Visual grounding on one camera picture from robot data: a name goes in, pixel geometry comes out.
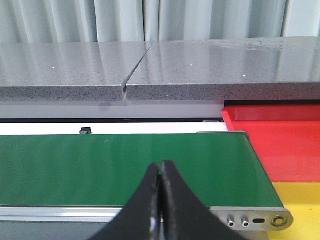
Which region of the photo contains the grey stone slab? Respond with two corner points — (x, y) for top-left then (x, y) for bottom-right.
(125, 36), (320, 101)
(0, 42), (152, 102)

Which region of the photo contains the aluminium conveyor side rail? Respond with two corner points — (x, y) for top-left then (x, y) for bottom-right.
(0, 206), (122, 223)

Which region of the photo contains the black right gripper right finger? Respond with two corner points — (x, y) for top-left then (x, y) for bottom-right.
(161, 160), (244, 240)

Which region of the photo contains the grey pleated curtain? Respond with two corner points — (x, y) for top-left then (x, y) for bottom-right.
(0, 0), (320, 43)

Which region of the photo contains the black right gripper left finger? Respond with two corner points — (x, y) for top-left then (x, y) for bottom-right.
(91, 163), (160, 240)

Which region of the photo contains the yellow plastic tray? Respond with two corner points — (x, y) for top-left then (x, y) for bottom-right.
(268, 182), (320, 240)

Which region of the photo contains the grey stone slab left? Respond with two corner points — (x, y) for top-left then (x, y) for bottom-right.
(0, 42), (152, 102)

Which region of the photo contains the black sensor with cable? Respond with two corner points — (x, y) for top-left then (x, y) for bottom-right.
(79, 127), (92, 135)

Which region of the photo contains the grey stone slab right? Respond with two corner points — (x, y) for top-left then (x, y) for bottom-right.
(125, 36), (320, 101)

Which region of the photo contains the green conveyor belt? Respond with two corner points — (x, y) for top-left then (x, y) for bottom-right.
(0, 132), (282, 208)

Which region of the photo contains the red plastic tray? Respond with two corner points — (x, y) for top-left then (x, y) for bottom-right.
(222, 104), (320, 182)

